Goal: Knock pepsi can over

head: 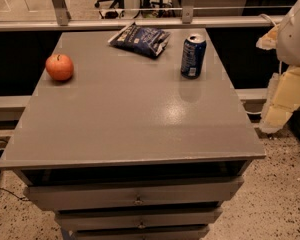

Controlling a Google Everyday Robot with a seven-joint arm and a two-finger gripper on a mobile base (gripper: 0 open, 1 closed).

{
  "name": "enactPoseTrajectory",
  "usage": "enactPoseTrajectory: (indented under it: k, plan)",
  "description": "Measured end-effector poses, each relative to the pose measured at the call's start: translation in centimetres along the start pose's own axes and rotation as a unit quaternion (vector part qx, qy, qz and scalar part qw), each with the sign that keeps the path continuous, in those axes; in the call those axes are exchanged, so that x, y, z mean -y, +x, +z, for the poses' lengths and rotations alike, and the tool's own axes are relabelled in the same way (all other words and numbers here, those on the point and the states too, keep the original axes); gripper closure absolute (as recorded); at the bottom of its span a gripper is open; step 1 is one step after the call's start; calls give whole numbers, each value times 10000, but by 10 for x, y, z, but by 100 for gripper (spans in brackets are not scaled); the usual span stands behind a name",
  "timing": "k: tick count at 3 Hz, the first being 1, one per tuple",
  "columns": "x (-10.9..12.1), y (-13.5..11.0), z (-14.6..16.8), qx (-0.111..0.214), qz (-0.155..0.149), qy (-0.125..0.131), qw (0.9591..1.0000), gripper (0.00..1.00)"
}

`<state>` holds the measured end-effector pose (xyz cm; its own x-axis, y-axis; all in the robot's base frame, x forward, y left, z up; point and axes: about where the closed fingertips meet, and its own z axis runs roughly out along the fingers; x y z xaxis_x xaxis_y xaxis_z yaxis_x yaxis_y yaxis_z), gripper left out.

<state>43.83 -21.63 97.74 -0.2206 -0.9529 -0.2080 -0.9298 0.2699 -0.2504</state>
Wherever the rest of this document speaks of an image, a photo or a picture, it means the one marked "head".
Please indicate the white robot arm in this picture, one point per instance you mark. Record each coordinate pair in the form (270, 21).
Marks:
(288, 37)

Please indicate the blue pepsi can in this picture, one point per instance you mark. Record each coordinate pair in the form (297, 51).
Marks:
(194, 48)

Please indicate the grey drawer cabinet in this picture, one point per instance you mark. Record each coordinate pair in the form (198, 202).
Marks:
(126, 118)

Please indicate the blue chip bag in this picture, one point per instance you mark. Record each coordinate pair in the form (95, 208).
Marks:
(146, 41)

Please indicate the metal railing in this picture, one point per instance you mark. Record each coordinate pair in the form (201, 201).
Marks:
(27, 15)

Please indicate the red apple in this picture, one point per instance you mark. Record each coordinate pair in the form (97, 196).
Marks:
(59, 67)

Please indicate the middle grey drawer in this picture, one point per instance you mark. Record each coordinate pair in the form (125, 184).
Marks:
(139, 219)

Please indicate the grey drawer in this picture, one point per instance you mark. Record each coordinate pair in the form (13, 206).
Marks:
(139, 219)
(187, 232)
(93, 196)

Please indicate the bottom grey drawer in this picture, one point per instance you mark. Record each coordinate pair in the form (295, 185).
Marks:
(187, 232)

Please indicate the top grey drawer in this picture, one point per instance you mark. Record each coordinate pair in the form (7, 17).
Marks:
(93, 196)

